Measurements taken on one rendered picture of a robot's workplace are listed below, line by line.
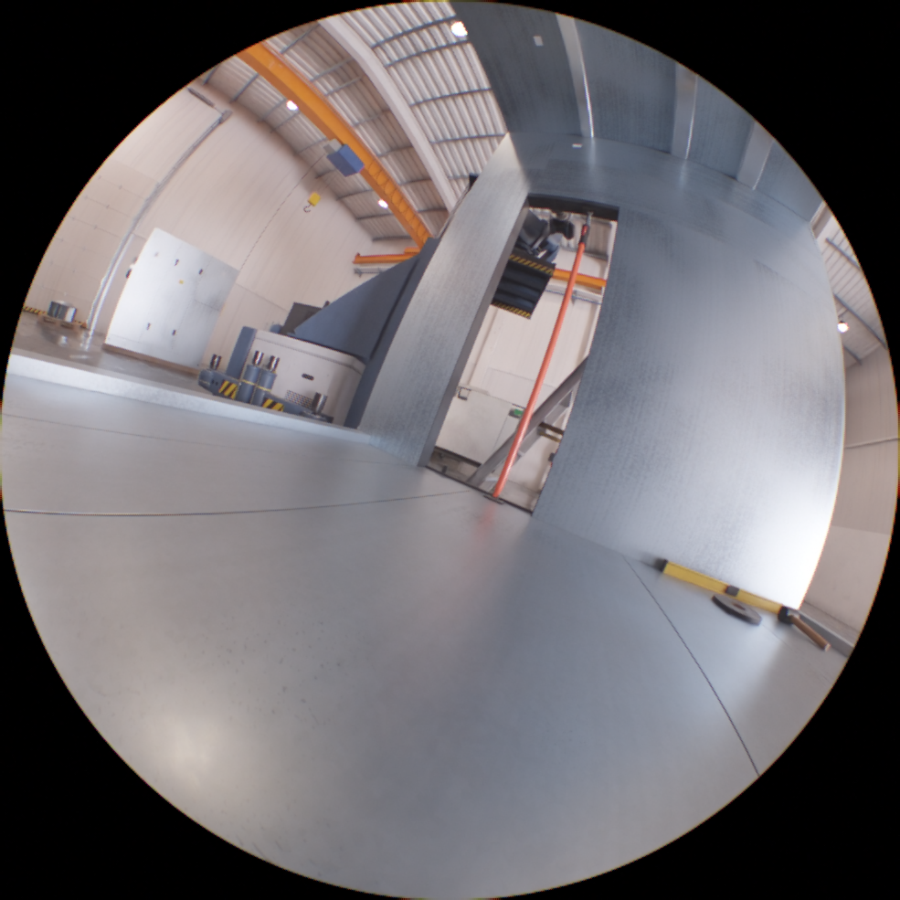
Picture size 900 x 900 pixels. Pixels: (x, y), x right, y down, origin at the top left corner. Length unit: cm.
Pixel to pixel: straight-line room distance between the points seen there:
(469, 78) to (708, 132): 650
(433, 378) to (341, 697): 131
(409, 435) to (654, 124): 275
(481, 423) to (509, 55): 560
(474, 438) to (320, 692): 562
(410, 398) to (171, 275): 529
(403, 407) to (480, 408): 457
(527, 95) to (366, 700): 290
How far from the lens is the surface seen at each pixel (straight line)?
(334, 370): 223
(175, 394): 94
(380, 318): 232
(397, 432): 142
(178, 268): 607
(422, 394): 140
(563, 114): 277
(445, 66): 868
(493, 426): 577
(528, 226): 289
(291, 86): 883
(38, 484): 44
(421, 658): 28
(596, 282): 933
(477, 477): 161
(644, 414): 127
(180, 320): 605
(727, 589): 146
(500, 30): 266
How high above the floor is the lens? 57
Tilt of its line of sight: 3 degrees down
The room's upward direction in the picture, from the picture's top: 21 degrees clockwise
